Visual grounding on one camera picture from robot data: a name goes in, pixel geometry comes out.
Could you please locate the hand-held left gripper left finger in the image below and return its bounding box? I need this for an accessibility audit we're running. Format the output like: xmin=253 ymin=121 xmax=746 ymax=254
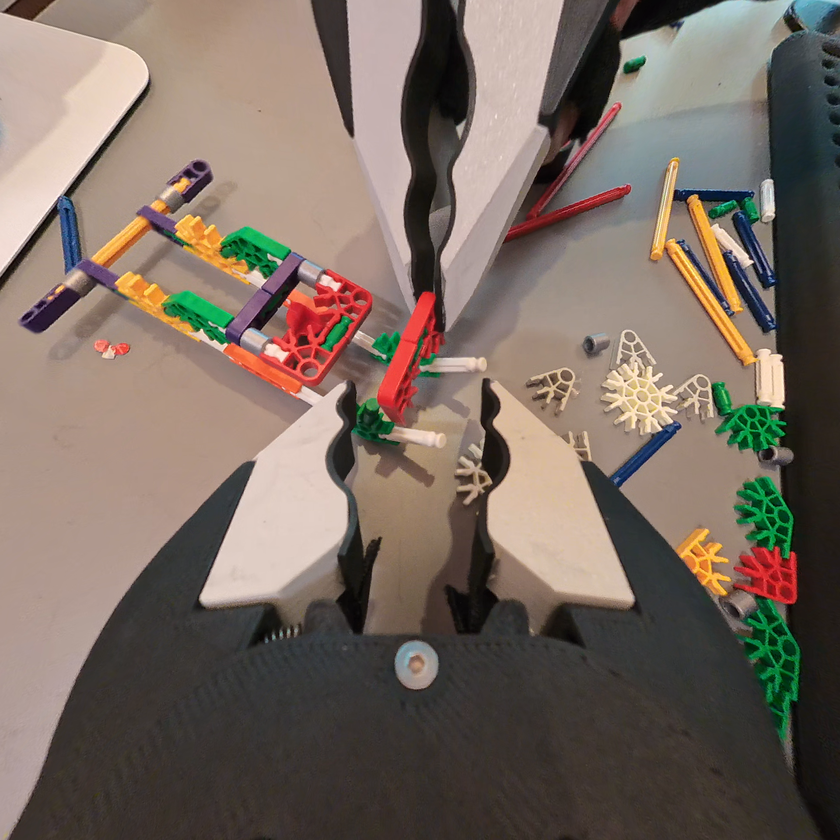
xmin=199 ymin=381 xmax=385 ymax=634

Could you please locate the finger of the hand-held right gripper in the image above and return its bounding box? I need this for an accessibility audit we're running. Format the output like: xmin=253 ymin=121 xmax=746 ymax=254
xmin=346 ymin=0 xmax=439 ymax=312
xmin=438 ymin=0 xmax=567 ymax=331

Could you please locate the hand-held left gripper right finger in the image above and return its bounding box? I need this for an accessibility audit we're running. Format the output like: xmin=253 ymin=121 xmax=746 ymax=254
xmin=446 ymin=378 xmax=636 ymax=634

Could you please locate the yellow fan connector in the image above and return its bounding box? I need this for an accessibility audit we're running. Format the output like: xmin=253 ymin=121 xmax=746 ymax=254
xmin=676 ymin=528 xmax=731 ymax=588

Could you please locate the purple rod-end connector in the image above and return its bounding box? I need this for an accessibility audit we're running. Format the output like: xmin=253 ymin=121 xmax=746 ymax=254
xmin=18 ymin=279 xmax=86 ymax=336
xmin=167 ymin=159 xmax=214 ymax=201

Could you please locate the multicoloured toy frame assembly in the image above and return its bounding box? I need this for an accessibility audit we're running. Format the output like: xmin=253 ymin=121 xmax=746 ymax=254
xmin=77 ymin=205 xmax=488 ymax=448

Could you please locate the yellow plastic rod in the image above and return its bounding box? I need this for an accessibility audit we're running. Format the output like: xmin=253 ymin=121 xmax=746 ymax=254
xmin=650 ymin=157 xmax=680 ymax=262
xmin=665 ymin=238 xmax=756 ymax=366
xmin=687 ymin=196 xmax=744 ymax=314
xmin=59 ymin=190 xmax=181 ymax=296

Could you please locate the person's right forearm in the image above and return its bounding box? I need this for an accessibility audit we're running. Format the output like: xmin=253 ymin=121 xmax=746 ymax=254
xmin=617 ymin=0 xmax=723 ymax=37

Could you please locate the person's right hand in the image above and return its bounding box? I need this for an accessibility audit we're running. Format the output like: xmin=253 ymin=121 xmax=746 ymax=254
xmin=539 ymin=98 xmax=581 ymax=168

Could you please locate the white snowflake connector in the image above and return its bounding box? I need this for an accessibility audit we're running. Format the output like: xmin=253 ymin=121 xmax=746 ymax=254
xmin=454 ymin=443 xmax=493 ymax=506
xmin=600 ymin=361 xmax=677 ymax=434

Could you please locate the green fan connector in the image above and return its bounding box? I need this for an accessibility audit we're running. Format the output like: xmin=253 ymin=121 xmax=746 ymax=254
xmin=734 ymin=477 xmax=795 ymax=559
xmin=715 ymin=405 xmax=787 ymax=452
xmin=742 ymin=600 xmax=802 ymax=697
xmin=764 ymin=686 xmax=798 ymax=739

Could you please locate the white tray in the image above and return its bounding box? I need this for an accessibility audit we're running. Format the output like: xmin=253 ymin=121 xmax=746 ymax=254
xmin=0 ymin=13 xmax=151 ymax=277

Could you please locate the black perforated foam strip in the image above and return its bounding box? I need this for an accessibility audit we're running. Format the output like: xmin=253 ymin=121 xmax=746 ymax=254
xmin=768 ymin=29 xmax=840 ymax=840

